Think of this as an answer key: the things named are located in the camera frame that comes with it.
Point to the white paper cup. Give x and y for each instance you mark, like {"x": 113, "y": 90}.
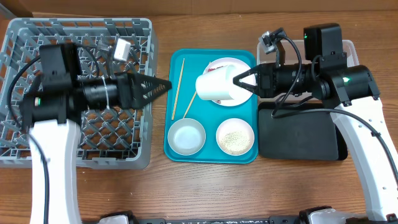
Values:
{"x": 217, "y": 85}

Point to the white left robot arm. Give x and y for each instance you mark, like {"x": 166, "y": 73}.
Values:
{"x": 51, "y": 117}

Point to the grey dish rack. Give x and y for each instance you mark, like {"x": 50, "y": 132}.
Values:
{"x": 110, "y": 139}

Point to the wooden chopstick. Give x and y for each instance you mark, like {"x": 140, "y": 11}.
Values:
{"x": 190, "y": 104}
{"x": 178, "y": 89}

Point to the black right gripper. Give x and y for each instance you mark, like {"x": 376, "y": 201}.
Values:
{"x": 266, "y": 83}

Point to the white round plate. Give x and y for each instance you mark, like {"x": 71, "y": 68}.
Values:
{"x": 241, "y": 67}

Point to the teal plastic tray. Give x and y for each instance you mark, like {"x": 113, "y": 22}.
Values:
{"x": 208, "y": 113}

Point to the black waste tray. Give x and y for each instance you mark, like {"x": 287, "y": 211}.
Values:
{"x": 311, "y": 136}

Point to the grey bowl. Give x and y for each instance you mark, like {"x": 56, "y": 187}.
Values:
{"x": 186, "y": 137}

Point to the wooden chopstick left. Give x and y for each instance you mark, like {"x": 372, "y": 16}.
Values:
{"x": 178, "y": 89}

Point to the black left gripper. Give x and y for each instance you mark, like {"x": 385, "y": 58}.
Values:
{"x": 125, "y": 88}

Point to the red snack wrapper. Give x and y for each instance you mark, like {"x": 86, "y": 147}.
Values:
{"x": 214, "y": 69}

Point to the wooden chopstick right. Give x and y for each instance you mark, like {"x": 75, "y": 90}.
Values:
{"x": 190, "y": 104}

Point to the white bowl with rice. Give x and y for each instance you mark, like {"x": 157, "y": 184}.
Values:
{"x": 235, "y": 137}

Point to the clear plastic bin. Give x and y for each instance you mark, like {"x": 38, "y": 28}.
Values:
{"x": 291, "y": 58}

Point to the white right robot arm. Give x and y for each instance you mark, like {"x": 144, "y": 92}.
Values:
{"x": 350, "y": 96}

